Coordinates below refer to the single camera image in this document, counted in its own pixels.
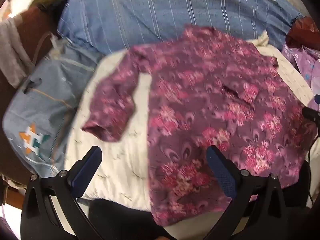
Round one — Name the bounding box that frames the purple floral shirt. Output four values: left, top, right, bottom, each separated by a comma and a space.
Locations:
82, 25, 313, 228

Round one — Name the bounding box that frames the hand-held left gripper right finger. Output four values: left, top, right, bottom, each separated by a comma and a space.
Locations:
202, 145, 304, 240

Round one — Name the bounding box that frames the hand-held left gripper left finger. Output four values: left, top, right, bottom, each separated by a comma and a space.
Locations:
21, 146, 103, 240

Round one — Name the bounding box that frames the lilac dotted shirt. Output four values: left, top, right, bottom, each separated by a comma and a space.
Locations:
281, 44, 320, 112

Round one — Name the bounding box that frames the light blue logo jacket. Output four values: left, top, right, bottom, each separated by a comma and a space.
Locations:
2, 39, 103, 178

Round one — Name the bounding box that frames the white towel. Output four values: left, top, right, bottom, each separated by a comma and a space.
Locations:
0, 15, 34, 89

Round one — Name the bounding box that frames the white printed blanket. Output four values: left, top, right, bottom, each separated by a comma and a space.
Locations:
64, 30, 315, 212

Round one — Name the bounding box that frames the person's black clothing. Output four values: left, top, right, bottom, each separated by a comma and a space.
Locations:
87, 160, 314, 240

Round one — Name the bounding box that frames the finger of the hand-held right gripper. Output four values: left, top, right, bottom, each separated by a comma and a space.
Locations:
302, 107, 320, 122

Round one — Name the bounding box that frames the olive cloth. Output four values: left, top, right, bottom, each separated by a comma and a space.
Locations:
31, 0, 74, 14

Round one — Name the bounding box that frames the blue striped blanket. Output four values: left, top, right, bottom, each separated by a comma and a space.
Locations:
57, 0, 304, 55

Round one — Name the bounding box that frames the dark red cloth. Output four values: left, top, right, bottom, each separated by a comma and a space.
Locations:
285, 16, 320, 50

